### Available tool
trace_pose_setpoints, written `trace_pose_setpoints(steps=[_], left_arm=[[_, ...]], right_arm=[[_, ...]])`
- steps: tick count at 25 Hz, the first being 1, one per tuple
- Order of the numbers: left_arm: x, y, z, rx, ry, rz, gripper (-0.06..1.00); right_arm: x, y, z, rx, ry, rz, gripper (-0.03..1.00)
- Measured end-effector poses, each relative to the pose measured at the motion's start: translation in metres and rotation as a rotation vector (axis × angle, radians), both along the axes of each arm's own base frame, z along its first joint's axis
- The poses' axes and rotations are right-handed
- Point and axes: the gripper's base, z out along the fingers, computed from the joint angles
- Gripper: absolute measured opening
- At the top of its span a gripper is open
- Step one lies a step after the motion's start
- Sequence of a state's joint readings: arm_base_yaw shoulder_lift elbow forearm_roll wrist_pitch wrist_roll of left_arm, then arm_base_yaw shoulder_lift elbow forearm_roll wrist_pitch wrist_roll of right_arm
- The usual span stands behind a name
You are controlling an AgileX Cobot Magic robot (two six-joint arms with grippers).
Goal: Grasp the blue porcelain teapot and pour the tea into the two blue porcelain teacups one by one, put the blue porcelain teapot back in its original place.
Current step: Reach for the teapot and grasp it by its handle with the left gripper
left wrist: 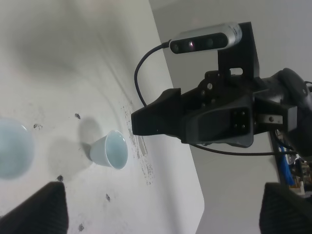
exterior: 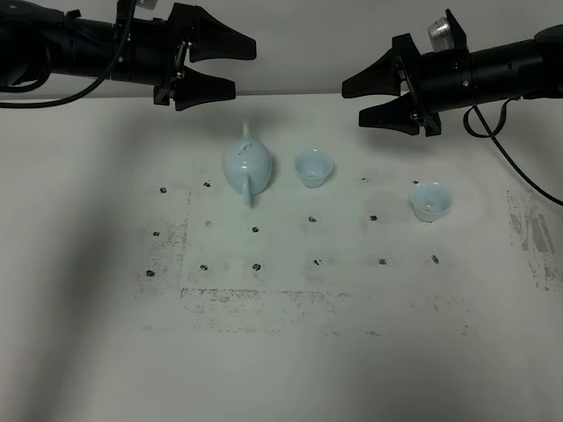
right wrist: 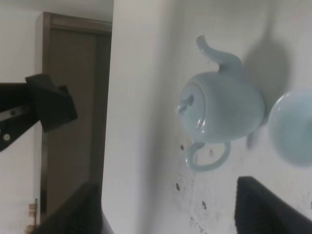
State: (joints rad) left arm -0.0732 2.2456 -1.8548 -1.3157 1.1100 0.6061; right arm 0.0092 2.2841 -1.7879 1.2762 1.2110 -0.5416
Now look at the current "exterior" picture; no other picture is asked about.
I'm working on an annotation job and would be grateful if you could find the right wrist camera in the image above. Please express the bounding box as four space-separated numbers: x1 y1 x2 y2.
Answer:
428 9 467 53

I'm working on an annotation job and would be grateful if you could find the right blue porcelain teacup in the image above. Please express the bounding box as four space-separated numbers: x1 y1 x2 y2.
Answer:
409 182 452 222

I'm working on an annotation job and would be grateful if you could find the light blue porcelain teapot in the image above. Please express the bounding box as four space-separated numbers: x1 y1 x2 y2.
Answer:
223 121 273 207

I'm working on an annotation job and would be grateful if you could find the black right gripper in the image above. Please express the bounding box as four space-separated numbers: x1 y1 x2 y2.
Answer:
341 33 472 136

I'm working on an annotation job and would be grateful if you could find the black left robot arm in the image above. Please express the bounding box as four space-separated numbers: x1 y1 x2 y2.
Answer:
1 1 257 111

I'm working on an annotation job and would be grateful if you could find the black left camera cable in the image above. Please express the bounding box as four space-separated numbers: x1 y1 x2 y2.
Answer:
0 0 133 110

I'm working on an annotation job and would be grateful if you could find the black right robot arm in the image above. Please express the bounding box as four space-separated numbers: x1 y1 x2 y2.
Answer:
341 25 562 136

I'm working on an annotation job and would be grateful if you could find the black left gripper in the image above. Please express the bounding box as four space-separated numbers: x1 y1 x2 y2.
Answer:
114 1 257 111

